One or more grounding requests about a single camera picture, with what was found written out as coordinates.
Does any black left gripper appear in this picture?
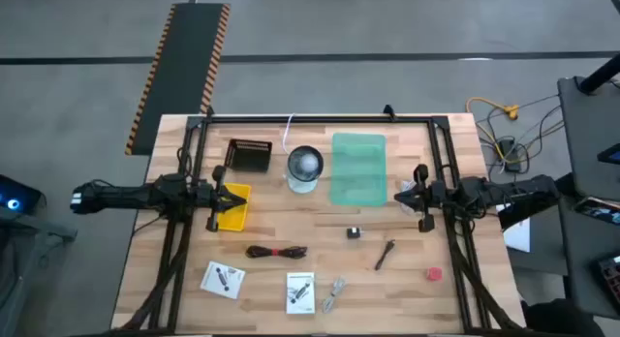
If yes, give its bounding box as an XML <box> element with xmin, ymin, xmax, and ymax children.
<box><xmin>196</xmin><ymin>165</ymin><xmax>248</xmax><ymax>233</ymax></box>

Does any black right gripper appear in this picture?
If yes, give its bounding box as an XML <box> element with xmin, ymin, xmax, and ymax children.
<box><xmin>393</xmin><ymin>163</ymin><xmax>450</xmax><ymax>233</ymax></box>

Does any white cable bundle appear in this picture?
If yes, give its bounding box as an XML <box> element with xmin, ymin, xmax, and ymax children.
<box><xmin>397</xmin><ymin>179</ymin><xmax>420</xmax><ymax>216</ymax></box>

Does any short black cable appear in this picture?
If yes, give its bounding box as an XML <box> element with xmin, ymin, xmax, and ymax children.
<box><xmin>373</xmin><ymin>238</ymin><xmax>396</xmax><ymax>272</ymax></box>

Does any black cable bundle red tie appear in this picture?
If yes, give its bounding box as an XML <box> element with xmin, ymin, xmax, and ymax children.
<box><xmin>244</xmin><ymin>244</ymin><xmax>309</xmax><ymax>260</ymax></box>

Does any white leaflet with device print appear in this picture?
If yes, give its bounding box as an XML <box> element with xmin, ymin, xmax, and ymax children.
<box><xmin>199</xmin><ymin>260</ymin><xmax>247</xmax><ymax>300</ymax></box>

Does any white Acer manual booklet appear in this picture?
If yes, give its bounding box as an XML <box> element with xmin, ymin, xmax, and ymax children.
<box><xmin>285</xmin><ymin>271</ymin><xmax>317</xmax><ymax>316</ymax></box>

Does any grey braided cable bundle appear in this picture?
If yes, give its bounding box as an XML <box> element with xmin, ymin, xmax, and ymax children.
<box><xmin>321</xmin><ymin>276</ymin><xmax>348</xmax><ymax>315</ymax></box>

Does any translucent green plastic bin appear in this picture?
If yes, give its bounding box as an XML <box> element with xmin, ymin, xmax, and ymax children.
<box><xmin>328</xmin><ymin>132</ymin><xmax>388</xmax><ymax>207</ymax></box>

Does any yellow plastic slotted basket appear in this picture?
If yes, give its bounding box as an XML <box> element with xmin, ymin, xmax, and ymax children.
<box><xmin>216</xmin><ymin>181</ymin><xmax>252</xmax><ymax>232</ymax></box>

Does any black plastic slotted basket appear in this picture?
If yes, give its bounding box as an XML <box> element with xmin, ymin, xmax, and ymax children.
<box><xmin>224</xmin><ymin>138</ymin><xmax>273</xmax><ymax>173</ymax></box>

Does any white cylindrical projector on stand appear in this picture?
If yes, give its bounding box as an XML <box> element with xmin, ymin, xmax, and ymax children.
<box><xmin>285</xmin><ymin>144</ymin><xmax>325</xmax><ymax>195</ymax></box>

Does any black floor power adapter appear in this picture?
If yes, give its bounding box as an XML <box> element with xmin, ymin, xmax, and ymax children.
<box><xmin>496</xmin><ymin>138</ymin><xmax>522</xmax><ymax>173</ymax></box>

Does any white paper sheet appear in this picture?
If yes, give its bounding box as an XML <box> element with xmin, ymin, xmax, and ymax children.
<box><xmin>496</xmin><ymin>203</ymin><xmax>533</xmax><ymax>254</ymax></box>

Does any black hazard-striped floor mat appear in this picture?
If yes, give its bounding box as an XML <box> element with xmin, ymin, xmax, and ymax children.
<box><xmin>124</xmin><ymin>2</ymin><xmax>232</xmax><ymax>157</ymax></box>

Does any dark grey side table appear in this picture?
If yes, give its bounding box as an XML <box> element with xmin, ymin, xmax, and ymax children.
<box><xmin>556</xmin><ymin>76</ymin><xmax>620</xmax><ymax>202</ymax></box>
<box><xmin>559</xmin><ymin>196</ymin><xmax>620</xmax><ymax>319</ymax></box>

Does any phone with colourful screen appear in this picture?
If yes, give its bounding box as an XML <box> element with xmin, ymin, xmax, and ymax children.
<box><xmin>573</xmin><ymin>196</ymin><xmax>620</xmax><ymax>227</ymax></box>

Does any person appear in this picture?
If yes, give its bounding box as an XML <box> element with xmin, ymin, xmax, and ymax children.
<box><xmin>522</xmin><ymin>297</ymin><xmax>606</xmax><ymax>337</ymax></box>

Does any dark tablet device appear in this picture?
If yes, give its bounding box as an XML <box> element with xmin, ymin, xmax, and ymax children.
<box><xmin>596</xmin><ymin>142</ymin><xmax>620</xmax><ymax>167</ymax></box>

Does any black computer with blue light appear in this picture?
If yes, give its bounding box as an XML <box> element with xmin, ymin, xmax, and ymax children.
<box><xmin>0</xmin><ymin>174</ymin><xmax>44</xmax><ymax>216</ymax></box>

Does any black keypad device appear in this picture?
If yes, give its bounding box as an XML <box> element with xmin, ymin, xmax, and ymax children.
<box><xmin>596</xmin><ymin>253</ymin><xmax>620</xmax><ymax>307</ymax></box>

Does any black pole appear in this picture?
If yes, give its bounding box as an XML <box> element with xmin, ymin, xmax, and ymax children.
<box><xmin>578</xmin><ymin>53</ymin><xmax>620</xmax><ymax>95</ymax></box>

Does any grey cart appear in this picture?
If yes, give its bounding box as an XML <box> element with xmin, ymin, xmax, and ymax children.
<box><xmin>0</xmin><ymin>208</ymin><xmax>78</xmax><ymax>337</ymax></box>

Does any white projector power cable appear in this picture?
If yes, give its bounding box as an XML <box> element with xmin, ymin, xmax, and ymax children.
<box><xmin>282</xmin><ymin>112</ymin><xmax>295</xmax><ymax>154</ymax></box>

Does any black floor cable tangle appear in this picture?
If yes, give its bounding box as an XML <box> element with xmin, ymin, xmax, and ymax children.
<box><xmin>477</xmin><ymin>92</ymin><xmax>566</xmax><ymax>173</ymax></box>

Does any yellow floor cable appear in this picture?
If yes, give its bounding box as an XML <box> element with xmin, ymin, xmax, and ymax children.
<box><xmin>465</xmin><ymin>97</ymin><xmax>522</xmax><ymax>167</ymax></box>

